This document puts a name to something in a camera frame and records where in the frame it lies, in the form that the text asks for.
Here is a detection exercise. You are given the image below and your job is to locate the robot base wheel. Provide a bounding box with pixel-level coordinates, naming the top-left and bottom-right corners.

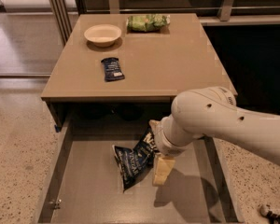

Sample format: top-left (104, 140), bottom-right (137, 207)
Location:
top-left (259, 204), bottom-right (280, 224)

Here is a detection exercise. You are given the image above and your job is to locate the metal railing frame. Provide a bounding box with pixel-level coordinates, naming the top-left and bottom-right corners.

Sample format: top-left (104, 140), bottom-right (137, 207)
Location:
top-left (49, 0), bottom-right (280, 43)

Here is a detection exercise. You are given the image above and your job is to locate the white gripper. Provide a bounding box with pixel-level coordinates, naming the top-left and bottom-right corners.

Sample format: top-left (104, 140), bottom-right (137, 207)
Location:
top-left (148, 117), bottom-right (190, 186)

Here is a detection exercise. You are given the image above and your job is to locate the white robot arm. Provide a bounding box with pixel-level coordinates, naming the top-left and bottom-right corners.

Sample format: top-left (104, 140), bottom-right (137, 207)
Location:
top-left (149, 87), bottom-right (280, 186)

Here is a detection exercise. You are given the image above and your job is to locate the open grey top drawer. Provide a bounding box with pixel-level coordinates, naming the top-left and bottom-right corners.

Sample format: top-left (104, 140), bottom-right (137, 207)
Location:
top-left (33, 116), bottom-right (245, 224)

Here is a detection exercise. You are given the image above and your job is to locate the small dark blue snack packet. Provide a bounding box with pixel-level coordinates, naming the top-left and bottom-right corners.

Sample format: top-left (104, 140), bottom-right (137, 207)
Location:
top-left (101, 57), bottom-right (125, 82)

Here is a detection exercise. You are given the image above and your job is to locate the grey cabinet with counter top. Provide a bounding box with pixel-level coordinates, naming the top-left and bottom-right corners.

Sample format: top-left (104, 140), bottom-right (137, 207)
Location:
top-left (41, 13), bottom-right (236, 126)

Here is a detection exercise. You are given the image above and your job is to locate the blue Kettle chip bag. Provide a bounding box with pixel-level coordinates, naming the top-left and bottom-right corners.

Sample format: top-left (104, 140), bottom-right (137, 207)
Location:
top-left (112, 126), bottom-right (160, 190)

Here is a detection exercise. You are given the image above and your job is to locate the green chip bag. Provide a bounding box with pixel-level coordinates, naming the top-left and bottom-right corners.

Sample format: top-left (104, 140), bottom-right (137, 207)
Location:
top-left (126, 14), bottom-right (170, 33)

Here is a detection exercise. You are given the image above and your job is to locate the white paper bowl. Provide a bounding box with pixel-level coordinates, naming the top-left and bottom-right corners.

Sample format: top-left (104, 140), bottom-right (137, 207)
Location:
top-left (84, 24), bottom-right (121, 48)

